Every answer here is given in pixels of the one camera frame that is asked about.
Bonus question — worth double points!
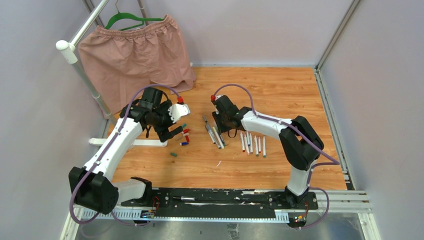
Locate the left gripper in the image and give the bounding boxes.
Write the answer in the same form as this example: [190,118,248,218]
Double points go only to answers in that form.
[152,99,183,142]

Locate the yellow capped white marker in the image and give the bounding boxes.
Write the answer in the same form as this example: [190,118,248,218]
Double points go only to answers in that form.
[212,126,225,149]

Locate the clear green gel pen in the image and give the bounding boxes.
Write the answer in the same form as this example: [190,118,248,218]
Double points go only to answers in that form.
[218,133,226,147]

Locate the grey capped marker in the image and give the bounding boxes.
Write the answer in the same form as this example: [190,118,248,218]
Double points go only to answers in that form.
[205,124,221,149]

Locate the blue capped white marker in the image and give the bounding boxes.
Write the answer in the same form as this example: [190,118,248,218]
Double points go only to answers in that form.
[245,131,251,146]

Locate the white acrylic marker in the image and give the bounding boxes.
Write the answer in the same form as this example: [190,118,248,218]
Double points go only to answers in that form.
[243,134,250,155]

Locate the red capped white marker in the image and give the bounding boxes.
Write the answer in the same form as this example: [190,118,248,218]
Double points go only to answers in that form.
[257,136,262,154]

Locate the green capped white marker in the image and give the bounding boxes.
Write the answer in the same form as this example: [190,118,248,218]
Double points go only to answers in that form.
[253,135,260,157]

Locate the teal capped white marker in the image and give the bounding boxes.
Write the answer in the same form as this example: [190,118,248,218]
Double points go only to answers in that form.
[262,136,267,158]

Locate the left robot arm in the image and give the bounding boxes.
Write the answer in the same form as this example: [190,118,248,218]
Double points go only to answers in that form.
[68,84,190,215]

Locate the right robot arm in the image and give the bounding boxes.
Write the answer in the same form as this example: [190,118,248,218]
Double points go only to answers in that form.
[211,95,324,209]

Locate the pink shorts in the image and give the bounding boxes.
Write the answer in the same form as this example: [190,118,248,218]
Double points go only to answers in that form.
[78,14,196,114]

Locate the green clothes hanger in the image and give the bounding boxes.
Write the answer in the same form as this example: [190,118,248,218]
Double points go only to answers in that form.
[104,0,165,31]

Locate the white clothes rack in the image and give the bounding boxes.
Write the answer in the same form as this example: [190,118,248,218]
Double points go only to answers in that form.
[55,0,169,148]

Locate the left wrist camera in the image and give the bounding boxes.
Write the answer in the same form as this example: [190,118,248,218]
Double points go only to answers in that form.
[167,103,191,124]

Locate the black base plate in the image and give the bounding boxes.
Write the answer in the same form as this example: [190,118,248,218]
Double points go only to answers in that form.
[121,188,319,219]

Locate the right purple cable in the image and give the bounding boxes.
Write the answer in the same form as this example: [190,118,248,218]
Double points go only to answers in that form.
[211,83,341,231]

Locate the purple cable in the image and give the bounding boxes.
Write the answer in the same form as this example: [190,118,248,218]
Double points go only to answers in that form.
[211,83,341,231]
[68,84,185,228]

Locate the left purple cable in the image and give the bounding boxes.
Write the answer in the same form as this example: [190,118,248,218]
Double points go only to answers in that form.
[68,84,185,228]

